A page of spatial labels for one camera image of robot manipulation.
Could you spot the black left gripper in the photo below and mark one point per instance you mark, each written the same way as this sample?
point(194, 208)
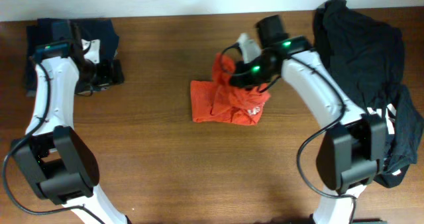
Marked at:
point(106, 76)

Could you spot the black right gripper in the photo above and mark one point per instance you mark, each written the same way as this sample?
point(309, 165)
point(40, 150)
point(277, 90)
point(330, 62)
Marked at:
point(244, 79)

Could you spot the orange red printed t-shirt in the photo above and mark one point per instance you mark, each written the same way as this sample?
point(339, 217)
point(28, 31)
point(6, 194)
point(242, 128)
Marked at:
point(218, 101)

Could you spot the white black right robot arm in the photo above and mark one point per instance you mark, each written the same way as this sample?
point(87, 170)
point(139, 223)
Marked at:
point(352, 150)

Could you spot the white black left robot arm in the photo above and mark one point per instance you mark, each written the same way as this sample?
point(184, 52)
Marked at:
point(56, 163)

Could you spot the folded navy blue garment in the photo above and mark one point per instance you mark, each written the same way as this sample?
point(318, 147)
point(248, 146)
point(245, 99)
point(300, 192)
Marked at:
point(96, 38)

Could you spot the crumpled black printed garment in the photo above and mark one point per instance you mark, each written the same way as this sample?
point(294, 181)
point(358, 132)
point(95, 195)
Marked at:
point(367, 59)

